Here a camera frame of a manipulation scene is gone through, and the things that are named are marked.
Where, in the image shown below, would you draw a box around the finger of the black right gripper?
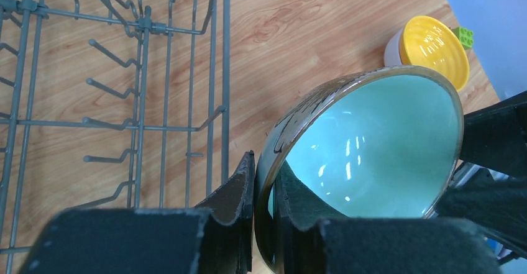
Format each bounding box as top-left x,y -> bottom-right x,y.
434,169 -> 526,260
460,91 -> 526,178

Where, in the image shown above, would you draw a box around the grey wire dish rack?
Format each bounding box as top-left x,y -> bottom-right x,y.
1,0 -> 230,273

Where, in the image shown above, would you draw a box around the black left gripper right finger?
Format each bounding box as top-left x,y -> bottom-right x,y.
274,164 -> 500,273

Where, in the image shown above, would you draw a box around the teal and yellow bowls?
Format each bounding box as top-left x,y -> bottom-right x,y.
254,65 -> 464,271

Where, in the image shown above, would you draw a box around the white bowl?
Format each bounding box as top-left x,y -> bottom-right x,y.
383,29 -> 404,67

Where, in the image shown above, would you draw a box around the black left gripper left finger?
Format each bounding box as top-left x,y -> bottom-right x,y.
20,151 -> 255,273

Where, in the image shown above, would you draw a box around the yellow bowl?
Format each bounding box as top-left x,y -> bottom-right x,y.
400,16 -> 470,91

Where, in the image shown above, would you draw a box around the small red yellow green toy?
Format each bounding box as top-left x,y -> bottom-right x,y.
451,26 -> 474,50

